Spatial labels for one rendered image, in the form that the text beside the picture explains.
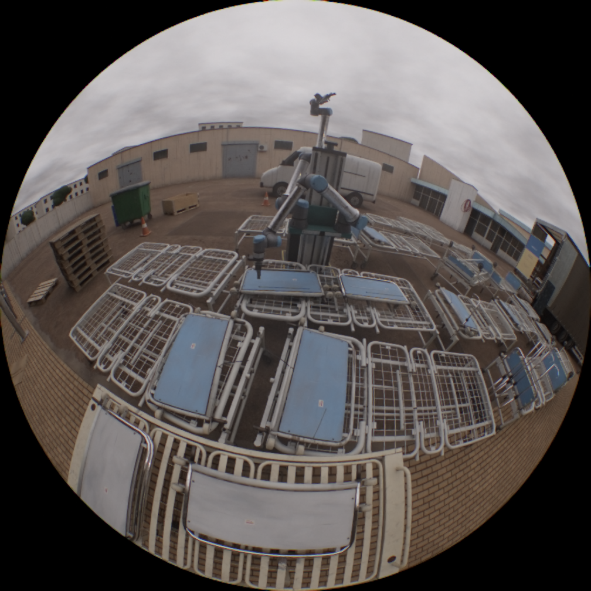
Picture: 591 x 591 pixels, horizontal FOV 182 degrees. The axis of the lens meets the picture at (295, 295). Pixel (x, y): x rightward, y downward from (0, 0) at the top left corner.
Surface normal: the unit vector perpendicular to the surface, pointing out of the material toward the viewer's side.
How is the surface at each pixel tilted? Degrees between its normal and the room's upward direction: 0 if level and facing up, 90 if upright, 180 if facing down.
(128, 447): 3
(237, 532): 6
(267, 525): 6
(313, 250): 90
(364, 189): 88
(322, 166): 90
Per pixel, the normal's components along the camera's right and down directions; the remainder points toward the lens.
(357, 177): 0.07, 0.63
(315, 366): 0.23, -0.73
